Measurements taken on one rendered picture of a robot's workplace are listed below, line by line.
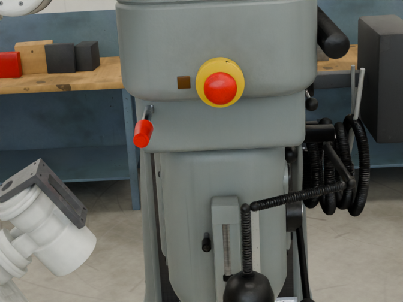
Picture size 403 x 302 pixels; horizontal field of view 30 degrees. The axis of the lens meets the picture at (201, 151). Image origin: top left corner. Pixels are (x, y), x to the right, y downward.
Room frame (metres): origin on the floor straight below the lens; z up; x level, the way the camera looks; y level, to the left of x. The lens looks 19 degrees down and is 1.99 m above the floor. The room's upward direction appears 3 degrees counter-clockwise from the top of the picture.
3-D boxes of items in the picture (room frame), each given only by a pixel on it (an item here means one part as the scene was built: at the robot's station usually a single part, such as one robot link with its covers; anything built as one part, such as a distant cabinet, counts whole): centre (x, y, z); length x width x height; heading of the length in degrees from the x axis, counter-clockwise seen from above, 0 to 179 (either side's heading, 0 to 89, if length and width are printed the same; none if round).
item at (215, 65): (0.90, -0.03, 1.76); 0.06 x 0.02 x 0.06; 89
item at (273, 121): (1.18, -0.03, 1.68); 0.34 x 0.24 x 0.10; 179
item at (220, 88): (0.88, -0.03, 1.76); 0.04 x 0.03 x 0.04; 89
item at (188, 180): (1.14, -0.03, 1.47); 0.21 x 0.19 x 0.32; 89
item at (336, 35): (1.17, -0.18, 1.79); 0.45 x 0.04 x 0.04; 179
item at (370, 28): (1.43, -0.38, 1.62); 0.20 x 0.09 x 0.21; 179
